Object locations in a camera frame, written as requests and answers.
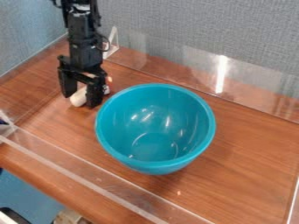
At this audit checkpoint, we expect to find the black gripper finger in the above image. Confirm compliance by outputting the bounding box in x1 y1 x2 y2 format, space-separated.
59 70 78 98
86 83 106 109

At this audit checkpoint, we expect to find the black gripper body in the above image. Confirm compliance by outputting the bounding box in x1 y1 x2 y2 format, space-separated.
58 38 107 85

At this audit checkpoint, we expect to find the white brown toy mushroom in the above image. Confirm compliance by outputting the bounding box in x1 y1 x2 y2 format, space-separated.
70 76 113 107

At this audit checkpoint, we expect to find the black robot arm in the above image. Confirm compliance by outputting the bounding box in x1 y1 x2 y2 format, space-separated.
51 0 110 109

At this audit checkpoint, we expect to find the blue plastic bowl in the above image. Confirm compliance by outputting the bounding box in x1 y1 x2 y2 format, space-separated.
95 83 217 175

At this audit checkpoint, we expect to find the clear acrylic back panel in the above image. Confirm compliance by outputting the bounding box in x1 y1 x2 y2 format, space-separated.
107 27 299 124

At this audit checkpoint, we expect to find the clear acrylic front panel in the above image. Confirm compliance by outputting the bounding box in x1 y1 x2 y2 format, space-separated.
6 127 214 224

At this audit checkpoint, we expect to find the clear acrylic corner bracket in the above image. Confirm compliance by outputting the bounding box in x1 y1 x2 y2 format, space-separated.
103 26 121 60

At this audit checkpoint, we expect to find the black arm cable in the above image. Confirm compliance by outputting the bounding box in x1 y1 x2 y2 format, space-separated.
95 33 113 53

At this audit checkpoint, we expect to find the clear acrylic front bracket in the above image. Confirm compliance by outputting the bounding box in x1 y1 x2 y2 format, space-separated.
0 110 19 144

